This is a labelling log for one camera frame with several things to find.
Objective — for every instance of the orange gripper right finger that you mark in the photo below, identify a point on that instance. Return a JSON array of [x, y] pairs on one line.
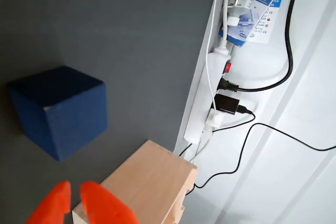
[[105, 205]]

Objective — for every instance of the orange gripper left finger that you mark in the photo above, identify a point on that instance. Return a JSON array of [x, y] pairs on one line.
[[56, 203]]

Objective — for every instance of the blue cube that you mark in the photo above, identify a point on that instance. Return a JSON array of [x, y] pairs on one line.
[[63, 113]]

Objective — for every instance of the light wooden box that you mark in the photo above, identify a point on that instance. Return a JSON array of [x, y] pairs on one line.
[[147, 179]]

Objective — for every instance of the white power strip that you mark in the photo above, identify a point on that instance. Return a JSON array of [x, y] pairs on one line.
[[200, 113]]

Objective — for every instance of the white usb charger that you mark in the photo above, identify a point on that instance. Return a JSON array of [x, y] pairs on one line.
[[214, 120]]

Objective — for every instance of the black usb charger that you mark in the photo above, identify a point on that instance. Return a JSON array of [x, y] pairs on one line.
[[227, 104]]

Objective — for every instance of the blue and white packet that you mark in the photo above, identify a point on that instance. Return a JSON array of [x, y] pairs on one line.
[[236, 37]]

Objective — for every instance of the small white plug adapter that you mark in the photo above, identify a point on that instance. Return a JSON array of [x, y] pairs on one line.
[[233, 21]]

